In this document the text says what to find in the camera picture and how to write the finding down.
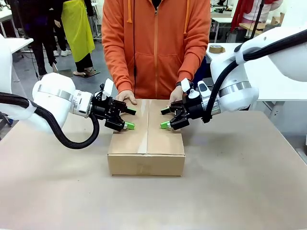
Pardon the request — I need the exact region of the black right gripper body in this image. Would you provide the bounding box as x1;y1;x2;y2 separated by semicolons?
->
181;94;206;127

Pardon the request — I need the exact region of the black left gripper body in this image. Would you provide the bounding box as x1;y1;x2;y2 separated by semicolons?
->
92;95;120;129

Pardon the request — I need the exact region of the brown cardboard box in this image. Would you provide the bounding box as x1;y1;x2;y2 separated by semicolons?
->
107;98;187;177

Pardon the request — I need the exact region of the person's left forearm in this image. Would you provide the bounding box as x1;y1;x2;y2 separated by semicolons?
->
177;43;212;85

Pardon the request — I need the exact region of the person's right forearm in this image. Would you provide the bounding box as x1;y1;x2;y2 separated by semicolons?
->
102;43;135;95

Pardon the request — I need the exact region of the person's right hand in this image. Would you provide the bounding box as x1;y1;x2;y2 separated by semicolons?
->
116;90;138;105

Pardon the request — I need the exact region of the person's left hand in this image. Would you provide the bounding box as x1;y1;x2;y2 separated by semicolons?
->
169;85;186;104

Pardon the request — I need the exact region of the dark floor plate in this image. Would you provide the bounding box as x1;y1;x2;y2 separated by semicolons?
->
57;69;73;78
83;69;101;77

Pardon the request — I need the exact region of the person in orange hoodie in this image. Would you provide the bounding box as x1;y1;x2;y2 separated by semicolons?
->
101;0;212;100

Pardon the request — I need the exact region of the brown packing tape roll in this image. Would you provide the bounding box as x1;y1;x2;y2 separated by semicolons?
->
208;44;226;55

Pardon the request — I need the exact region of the white work table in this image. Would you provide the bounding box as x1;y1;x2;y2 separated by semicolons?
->
205;43;307;118

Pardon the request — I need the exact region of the person in yellow apron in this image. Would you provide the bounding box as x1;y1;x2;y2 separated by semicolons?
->
61;0;95;76

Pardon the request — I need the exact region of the white background table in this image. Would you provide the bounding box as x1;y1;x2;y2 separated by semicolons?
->
211;16;235;44

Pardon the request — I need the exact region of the person in dark clothes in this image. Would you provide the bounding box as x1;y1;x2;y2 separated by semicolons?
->
12;0;63;77

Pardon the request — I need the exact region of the black stand pole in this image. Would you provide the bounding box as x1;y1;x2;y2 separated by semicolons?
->
248;0;265;39

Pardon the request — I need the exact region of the white side table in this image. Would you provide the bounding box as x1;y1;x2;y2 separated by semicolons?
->
6;37;34;55

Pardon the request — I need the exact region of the red garment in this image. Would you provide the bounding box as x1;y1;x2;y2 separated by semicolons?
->
231;0;283;32

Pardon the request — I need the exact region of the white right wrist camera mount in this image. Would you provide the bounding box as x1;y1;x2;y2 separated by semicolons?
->
180;78;199;99

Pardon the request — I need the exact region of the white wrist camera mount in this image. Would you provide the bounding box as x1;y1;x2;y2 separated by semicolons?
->
99;79;114;101
180;78;199;99

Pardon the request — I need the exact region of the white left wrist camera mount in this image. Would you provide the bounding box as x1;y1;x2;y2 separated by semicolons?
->
99;79;114;101

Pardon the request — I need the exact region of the black right arm cable sleeve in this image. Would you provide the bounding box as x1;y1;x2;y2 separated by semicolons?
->
202;28;307;124

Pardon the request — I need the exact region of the black arm cable sleeve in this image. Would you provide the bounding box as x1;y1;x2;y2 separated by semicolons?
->
0;92;100;150
202;28;307;124

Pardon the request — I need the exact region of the black left arm cable sleeve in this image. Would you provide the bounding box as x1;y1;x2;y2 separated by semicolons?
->
0;92;100;150

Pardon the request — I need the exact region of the thin black cord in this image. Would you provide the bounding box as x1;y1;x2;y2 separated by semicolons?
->
132;0;138;93

